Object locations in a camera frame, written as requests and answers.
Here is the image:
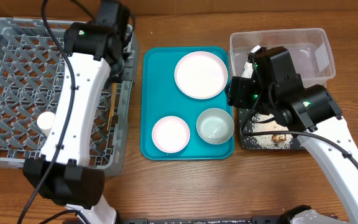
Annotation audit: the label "white paper napkin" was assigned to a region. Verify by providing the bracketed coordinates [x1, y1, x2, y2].
[241, 45, 265, 78]

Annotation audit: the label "grey green bowl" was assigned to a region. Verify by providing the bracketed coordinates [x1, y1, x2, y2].
[196, 108, 234, 144]

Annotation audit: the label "white rice grains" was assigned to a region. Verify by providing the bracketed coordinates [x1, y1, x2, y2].
[239, 111, 301, 150]

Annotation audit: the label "brown food scrap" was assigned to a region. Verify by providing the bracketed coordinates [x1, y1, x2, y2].
[272, 134, 287, 144]

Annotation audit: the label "wooden chopstick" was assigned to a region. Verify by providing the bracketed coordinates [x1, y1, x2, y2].
[107, 83, 117, 131]

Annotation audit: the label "white paper cup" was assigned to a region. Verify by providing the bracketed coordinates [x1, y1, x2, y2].
[37, 111, 55, 137]

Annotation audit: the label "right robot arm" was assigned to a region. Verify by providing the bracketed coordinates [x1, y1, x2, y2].
[225, 46, 358, 223]

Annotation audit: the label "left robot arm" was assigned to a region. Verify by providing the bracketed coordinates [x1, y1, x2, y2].
[23, 1, 135, 223]

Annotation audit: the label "black rectangular tray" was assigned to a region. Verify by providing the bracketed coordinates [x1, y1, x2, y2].
[239, 113, 302, 150]

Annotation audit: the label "large white round plate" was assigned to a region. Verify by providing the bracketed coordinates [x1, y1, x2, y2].
[174, 51, 229, 100]

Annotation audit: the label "clear plastic bin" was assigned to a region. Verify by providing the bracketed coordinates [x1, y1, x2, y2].
[229, 28, 336, 88]

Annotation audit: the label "teal plastic serving tray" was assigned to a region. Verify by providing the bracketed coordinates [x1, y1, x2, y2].
[140, 46, 235, 161]

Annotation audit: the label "small white pink saucer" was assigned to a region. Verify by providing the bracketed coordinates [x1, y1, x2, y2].
[152, 116, 191, 154]

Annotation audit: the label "grey plastic dish rack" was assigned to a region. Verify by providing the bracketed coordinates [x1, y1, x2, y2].
[0, 17, 140, 177]

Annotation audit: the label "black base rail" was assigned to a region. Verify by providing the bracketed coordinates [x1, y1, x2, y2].
[116, 205, 347, 224]

